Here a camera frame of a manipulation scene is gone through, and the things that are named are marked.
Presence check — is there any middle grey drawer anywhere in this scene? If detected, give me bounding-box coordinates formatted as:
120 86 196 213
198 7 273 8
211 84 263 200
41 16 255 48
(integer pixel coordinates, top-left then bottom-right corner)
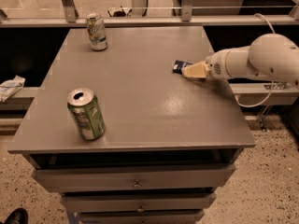
61 193 216 213

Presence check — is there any metal railing frame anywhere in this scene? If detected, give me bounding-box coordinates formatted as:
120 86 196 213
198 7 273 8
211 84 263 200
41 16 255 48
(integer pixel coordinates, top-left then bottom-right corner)
0 0 299 28

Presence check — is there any black shoe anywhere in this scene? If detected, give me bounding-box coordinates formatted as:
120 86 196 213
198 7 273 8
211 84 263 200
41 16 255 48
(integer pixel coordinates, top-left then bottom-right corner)
2 208 28 224

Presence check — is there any top grey drawer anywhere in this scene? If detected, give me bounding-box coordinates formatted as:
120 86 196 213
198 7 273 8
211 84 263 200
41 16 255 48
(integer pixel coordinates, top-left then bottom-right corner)
32 163 235 193

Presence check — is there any bottom grey drawer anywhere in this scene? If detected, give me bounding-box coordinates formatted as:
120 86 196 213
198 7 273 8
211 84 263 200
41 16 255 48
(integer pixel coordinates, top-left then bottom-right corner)
79 210 204 224

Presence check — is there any blue rxbar blueberry bar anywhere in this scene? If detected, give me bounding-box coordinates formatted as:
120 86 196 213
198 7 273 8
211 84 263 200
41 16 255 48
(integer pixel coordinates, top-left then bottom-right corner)
172 60 192 74

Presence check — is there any green soda can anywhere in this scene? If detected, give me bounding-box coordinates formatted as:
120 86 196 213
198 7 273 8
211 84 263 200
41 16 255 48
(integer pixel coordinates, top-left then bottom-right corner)
67 88 106 140

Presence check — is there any white wipes packet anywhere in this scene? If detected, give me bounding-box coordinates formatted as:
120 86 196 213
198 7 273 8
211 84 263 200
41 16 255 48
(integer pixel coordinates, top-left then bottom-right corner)
0 76 25 102

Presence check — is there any grey drawer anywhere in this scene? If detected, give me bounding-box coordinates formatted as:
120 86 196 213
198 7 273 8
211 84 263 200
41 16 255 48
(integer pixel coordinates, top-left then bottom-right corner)
32 163 235 193
79 210 204 224
61 193 216 213

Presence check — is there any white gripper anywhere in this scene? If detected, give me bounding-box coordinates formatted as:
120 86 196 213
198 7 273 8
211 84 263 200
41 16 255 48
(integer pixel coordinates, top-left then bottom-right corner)
182 49 231 79

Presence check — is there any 7up can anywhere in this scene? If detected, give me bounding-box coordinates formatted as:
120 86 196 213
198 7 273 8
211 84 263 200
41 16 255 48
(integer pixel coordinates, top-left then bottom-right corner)
86 13 108 51

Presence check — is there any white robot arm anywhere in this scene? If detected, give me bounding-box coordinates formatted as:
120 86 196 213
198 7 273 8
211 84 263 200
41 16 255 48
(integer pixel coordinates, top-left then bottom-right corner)
181 34 299 88

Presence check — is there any grey drawer cabinet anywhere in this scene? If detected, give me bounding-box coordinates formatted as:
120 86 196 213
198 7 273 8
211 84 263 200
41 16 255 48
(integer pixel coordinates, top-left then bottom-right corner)
7 26 257 224

